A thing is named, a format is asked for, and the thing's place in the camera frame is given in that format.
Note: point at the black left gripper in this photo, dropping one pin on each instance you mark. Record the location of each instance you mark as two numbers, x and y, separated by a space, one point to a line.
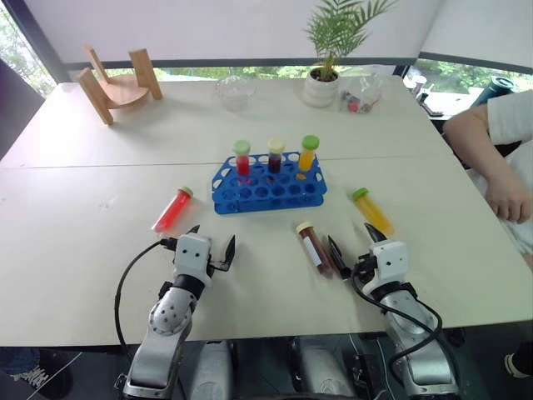
217 265

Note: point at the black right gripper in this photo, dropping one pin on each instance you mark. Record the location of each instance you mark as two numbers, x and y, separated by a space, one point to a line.
365 264

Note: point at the person's bare forearm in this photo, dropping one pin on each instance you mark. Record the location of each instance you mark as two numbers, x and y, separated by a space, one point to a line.
474 141

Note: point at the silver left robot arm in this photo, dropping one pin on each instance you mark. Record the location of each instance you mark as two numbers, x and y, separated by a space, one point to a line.
166 316

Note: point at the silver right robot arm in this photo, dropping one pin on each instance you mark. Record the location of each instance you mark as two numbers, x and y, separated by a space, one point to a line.
420 341

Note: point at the orange tube green cap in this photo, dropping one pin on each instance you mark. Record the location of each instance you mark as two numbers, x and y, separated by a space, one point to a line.
375 212
307 156

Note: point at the dark tube cream cap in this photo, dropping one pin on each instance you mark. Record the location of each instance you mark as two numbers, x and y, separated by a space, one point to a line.
316 250
275 158

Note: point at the red tube green cap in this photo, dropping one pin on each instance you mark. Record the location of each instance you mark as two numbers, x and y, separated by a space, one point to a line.
172 210
242 160

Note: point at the blue test tube rack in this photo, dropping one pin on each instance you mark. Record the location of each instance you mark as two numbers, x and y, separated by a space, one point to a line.
270 193

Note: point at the person's bare hand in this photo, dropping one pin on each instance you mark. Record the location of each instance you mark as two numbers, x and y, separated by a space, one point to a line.
510 200

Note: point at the silver right robot leg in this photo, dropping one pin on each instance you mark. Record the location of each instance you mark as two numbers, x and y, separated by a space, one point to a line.
320 366

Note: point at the silver robot leg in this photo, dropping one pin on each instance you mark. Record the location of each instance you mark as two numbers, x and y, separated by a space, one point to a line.
214 371
320 366

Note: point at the silver left robot leg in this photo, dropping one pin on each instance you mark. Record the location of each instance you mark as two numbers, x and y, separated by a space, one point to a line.
214 371

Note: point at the clear plastic bowl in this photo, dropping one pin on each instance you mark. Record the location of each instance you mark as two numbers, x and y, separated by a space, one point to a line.
235 93

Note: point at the clear container with small parts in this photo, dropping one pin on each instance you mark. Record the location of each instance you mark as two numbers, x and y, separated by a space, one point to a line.
361 98

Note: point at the white ribbed plant pot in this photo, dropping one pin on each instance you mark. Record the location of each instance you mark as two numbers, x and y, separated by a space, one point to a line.
320 89

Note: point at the wooden stand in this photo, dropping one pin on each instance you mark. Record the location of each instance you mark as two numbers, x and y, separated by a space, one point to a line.
125 91

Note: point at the cup with white lid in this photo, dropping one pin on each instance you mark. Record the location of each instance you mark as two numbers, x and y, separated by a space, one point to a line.
416 83

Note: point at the white shoe with black sock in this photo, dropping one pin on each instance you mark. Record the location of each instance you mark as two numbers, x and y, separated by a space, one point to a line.
519 364

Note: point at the person's white shirt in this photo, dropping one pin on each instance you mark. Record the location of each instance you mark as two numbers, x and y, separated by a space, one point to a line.
514 112

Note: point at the dark teal bottle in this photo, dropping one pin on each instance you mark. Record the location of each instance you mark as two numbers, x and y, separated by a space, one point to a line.
493 89

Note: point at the black and white sneaker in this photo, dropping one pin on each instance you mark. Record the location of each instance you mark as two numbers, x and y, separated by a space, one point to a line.
41 375

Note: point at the green palm plant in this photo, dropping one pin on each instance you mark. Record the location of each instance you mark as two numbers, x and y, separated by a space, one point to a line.
341 29

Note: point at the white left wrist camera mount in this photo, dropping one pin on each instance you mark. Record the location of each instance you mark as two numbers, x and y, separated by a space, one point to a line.
191 252

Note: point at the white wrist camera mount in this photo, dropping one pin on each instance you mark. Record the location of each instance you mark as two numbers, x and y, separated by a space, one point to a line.
389 260
191 252

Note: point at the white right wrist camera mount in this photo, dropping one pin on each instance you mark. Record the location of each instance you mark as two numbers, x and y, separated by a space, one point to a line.
389 260

